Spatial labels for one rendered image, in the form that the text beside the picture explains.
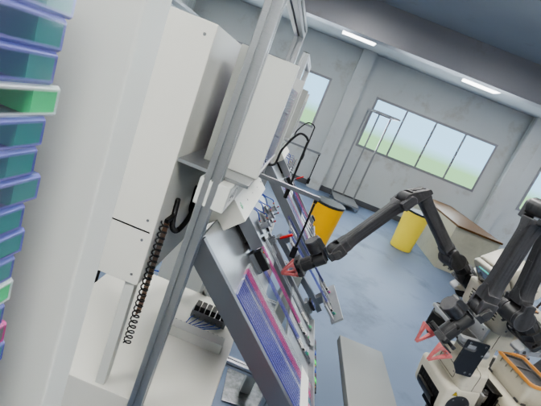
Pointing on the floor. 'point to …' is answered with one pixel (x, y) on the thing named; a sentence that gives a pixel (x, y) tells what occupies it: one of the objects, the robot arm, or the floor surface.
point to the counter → (471, 246)
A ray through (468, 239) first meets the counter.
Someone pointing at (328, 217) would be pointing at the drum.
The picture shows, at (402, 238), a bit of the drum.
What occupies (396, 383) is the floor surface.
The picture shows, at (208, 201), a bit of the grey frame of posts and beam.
